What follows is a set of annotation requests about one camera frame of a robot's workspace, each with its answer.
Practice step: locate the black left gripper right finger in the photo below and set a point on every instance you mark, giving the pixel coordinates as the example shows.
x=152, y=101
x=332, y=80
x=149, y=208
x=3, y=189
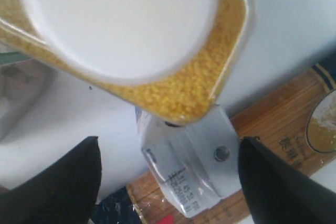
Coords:
x=275, y=192

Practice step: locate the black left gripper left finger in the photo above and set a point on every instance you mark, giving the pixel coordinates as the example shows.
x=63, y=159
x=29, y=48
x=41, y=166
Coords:
x=65, y=192

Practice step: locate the small white milk carton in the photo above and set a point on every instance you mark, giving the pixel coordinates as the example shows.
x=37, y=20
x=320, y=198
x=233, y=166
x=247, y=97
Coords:
x=195, y=166

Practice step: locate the yellow millet bottle white cap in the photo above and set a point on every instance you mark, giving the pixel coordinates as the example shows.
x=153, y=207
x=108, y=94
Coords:
x=181, y=98

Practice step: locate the spaghetti packet dark blue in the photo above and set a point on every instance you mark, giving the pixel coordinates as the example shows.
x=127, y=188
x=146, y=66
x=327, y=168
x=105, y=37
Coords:
x=296, y=122

